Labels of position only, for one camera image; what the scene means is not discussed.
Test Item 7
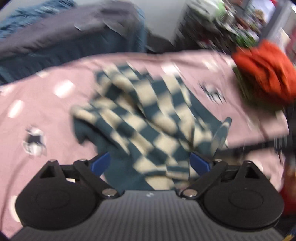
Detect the black wire shelf rack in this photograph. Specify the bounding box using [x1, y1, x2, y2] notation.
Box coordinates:
[174, 1, 258, 54]

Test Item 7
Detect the olive green folded garment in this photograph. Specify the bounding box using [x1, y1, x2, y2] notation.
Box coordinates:
[232, 67, 284, 113]

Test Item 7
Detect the teal cream checkered sweater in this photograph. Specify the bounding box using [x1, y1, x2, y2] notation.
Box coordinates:
[71, 65, 232, 192]

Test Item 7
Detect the orange folded garment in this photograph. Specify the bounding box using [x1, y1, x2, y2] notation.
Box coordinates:
[232, 40, 295, 107]

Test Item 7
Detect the pink polka dot bedsheet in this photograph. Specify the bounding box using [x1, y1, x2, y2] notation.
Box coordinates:
[1, 51, 288, 237]

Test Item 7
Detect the grey blue massage bed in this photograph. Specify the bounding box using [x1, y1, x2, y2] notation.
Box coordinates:
[1, 1, 147, 85]

